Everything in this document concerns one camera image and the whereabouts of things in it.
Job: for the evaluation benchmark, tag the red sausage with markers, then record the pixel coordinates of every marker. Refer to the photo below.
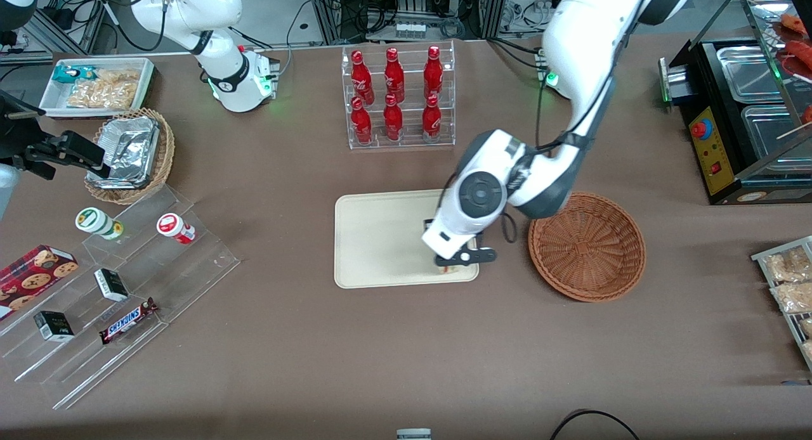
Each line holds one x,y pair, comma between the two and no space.
794,23
800,53

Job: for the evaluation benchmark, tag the clear bag of chips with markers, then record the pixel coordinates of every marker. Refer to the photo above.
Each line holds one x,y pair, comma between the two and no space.
104,91

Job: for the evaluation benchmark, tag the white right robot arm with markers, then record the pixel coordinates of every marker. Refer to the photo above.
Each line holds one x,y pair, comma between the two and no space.
222,15

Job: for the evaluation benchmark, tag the light wicker basket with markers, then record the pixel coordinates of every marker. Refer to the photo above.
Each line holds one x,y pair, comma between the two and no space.
165,155

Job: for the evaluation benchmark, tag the clear acrylic bottle rack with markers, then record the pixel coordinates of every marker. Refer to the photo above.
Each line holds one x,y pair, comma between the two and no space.
409,44

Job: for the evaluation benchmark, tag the clear acrylic stepped display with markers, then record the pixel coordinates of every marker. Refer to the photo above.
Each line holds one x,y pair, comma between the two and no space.
190,269

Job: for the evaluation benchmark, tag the white snack tray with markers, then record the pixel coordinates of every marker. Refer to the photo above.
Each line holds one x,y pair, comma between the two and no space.
51,104

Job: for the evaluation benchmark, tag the steel warmer pan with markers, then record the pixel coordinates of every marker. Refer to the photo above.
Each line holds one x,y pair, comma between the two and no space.
748,72
767,135

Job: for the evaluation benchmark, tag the black food warmer machine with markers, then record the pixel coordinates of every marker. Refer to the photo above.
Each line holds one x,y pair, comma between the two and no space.
717,148

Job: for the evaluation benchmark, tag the grey device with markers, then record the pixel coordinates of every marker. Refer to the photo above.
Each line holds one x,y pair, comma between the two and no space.
413,434

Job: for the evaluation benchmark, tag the green lid cup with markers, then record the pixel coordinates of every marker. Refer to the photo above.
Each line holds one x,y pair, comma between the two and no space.
95,221

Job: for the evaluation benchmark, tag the aluminium frame rack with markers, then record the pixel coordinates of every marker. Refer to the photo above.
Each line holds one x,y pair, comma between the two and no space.
330,9

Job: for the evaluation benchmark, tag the small black box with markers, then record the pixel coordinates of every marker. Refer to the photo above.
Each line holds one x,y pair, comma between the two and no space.
111,284
54,326

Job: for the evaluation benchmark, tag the cream plastic tray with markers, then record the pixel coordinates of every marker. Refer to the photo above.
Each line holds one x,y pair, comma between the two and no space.
380,243

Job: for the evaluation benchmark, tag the red cola bottle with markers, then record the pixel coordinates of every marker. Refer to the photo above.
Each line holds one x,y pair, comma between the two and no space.
394,75
361,123
432,120
433,72
393,120
362,78

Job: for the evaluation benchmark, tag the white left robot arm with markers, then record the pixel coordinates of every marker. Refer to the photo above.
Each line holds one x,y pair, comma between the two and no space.
583,47

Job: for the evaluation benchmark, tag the red cookie box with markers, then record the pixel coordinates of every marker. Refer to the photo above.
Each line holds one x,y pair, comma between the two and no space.
32,278

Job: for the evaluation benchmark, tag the grey snack packet tray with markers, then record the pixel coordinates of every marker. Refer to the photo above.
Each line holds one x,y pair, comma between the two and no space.
761,259

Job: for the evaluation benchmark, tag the teal snack packet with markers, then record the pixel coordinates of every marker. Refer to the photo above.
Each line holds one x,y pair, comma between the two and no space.
73,73

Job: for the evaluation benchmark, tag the sandwich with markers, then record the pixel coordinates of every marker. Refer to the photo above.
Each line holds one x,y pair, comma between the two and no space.
449,269

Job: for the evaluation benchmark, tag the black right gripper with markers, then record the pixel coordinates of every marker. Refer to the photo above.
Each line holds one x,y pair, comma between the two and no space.
18,137

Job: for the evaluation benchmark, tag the Snickers bar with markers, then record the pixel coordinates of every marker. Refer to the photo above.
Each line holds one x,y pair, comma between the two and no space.
127,321

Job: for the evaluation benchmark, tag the red lid cup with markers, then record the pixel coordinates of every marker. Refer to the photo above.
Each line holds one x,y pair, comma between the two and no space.
174,227

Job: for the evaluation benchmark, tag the clear snack packet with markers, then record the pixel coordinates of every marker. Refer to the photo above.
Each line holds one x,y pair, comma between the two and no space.
790,265
793,297

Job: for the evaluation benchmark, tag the brown wicker basket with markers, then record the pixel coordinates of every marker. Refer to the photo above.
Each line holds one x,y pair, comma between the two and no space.
590,250

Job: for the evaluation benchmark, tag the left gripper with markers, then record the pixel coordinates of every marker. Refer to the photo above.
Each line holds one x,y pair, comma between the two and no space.
427,223

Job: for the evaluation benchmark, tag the aluminium foil container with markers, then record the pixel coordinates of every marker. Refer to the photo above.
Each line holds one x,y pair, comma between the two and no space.
127,148

